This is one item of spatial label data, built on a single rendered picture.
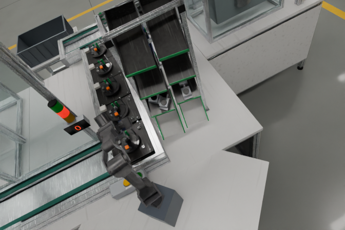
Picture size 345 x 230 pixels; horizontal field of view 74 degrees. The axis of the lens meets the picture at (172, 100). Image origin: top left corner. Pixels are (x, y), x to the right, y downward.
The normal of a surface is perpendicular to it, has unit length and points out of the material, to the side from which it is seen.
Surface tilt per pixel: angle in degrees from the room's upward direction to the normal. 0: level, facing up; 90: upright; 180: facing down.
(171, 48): 25
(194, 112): 45
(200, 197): 0
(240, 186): 0
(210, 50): 0
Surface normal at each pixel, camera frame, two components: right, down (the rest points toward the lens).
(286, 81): -0.25, -0.57
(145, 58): -0.13, -0.20
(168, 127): -0.02, 0.13
